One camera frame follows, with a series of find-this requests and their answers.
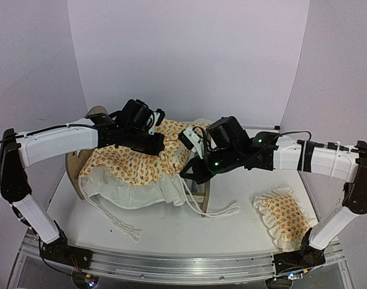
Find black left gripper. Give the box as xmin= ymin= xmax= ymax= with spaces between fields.
xmin=122 ymin=127 xmax=165 ymax=157

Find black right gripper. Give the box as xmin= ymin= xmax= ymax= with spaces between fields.
xmin=180 ymin=146 xmax=242 ymax=186

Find wooden pet bed frame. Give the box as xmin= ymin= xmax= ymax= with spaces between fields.
xmin=64 ymin=104 xmax=213 ymax=217

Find duck print ruffled cushion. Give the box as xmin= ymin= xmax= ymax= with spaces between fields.
xmin=77 ymin=117 xmax=214 ymax=211

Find white cushion tie cords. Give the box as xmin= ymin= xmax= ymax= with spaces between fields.
xmin=177 ymin=174 xmax=241 ymax=218
xmin=79 ymin=177 xmax=142 ymax=242

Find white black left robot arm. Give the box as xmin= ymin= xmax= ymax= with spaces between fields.
xmin=0 ymin=110 xmax=165 ymax=263

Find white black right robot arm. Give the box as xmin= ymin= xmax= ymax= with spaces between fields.
xmin=178 ymin=125 xmax=367 ymax=276

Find small duck print pillow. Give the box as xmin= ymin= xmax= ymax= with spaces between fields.
xmin=253 ymin=187 xmax=318 ymax=252

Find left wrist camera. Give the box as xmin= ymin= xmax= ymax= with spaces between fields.
xmin=120 ymin=99 xmax=166 ymax=135

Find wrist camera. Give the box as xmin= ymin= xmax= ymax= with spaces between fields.
xmin=120 ymin=99 xmax=166 ymax=135
xmin=178 ymin=126 xmax=211 ymax=160

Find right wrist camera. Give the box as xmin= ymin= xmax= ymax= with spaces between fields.
xmin=178 ymin=126 xmax=211 ymax=160

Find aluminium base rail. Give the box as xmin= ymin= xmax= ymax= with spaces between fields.
xmin=7 ymin=231 xmax=354 ymax=288

